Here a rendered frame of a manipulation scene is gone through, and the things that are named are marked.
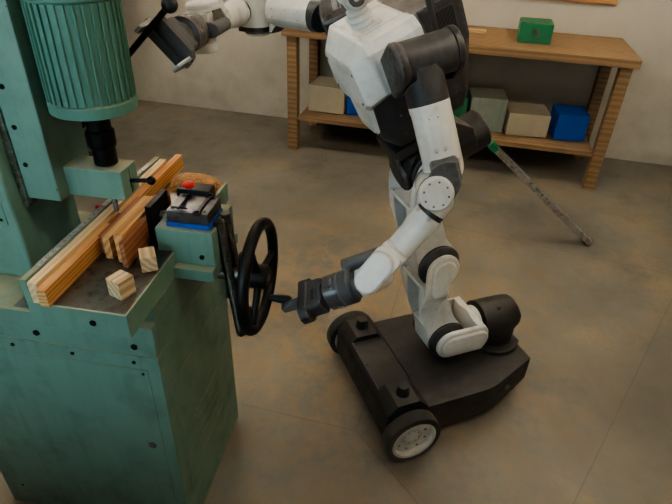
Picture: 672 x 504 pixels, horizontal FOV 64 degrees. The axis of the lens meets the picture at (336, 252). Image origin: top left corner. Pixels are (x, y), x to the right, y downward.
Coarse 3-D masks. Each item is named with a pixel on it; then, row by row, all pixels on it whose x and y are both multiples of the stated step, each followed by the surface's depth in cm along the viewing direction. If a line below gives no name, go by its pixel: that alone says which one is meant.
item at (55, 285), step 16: (176, 160) 156; (160, 176) 147; (144, 192) 139; (96, 240) 119; (80, 256) 114; (96, 256) 120; (64, 272) 109; (80, 272) 115; (48, 288) 105; (64, 288) 110; (48, 304) 106
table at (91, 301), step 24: (168, 192) 147; (216, 192) 148; (96, 264) 118; (120, 264) 119; (168, 264) 121; (192, 264) 125; (72, 288) 111; (96, 288) 111; (144, 288) 112; (48, 312) 108; (72, 312) 107; (96, 312) 106; (120, 312) 105; (144, 312) 112; (120, 336) 108
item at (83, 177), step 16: (80, 160) 123; (128, 160) 124; (80, 176) 120; (96, 176) 120; (112, 176) 119; (128, 176) 122; (80, 192) 123; (96, 192) 122; (112, 192) 121; (128, 192) 123
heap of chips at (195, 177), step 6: (180, 174) 151; (186, 174) 149; (192, 174) 149; (198, 174) 149; (204, 174) 150; (174, 180) 148; (180, 180) 147; (186, 180) 147; (192, 180) 147; (198, 180) 147; (204, 180) 147; (210, 180) 149; (216, 180) 151; (168, 186) 149; (174, 186) 147; (216, 186) 150; (174, 192) 148
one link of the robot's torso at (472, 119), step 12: (456, 120) 148; (468, 120) 151; (480, 120) 151; (468, 132) 148; (480, 132) 151; (384, 144) 149; (408, 144) 144; (468, 144) 150; (480, 144) 152; (396, 156) 144; (408, 156) 145; (468, 156) 155; (396, 168) 151; (396, 180) 159; (408, 180) 151
